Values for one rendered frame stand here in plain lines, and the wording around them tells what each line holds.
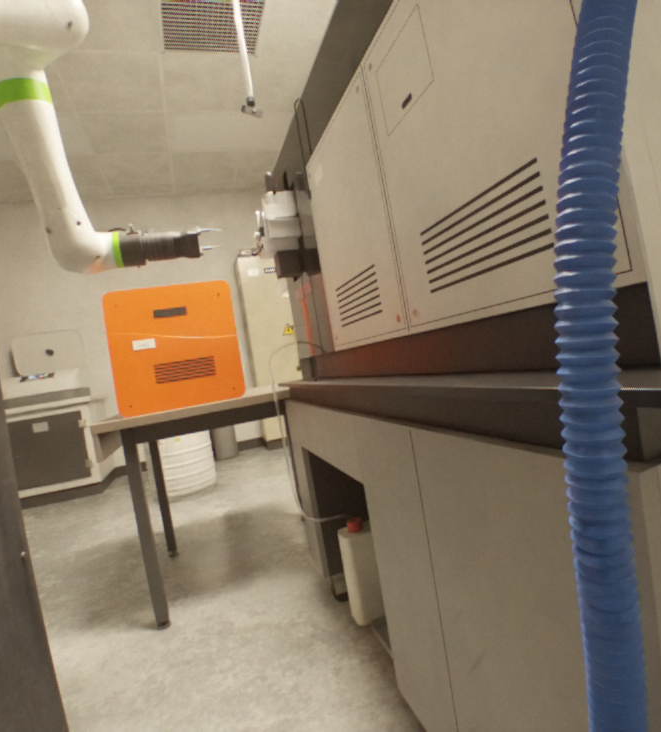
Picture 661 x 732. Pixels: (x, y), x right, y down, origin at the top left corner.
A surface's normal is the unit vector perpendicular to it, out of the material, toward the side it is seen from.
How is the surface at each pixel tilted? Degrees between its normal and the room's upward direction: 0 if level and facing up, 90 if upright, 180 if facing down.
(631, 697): 58
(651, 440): 90
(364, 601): 90
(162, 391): 90
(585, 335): 51
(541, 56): 90
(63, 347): 105
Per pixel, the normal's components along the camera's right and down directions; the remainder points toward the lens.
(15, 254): 0.32, -0.07
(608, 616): -0.45, -0.48
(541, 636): -0.93, 0.15
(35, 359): 0.36, 0.18
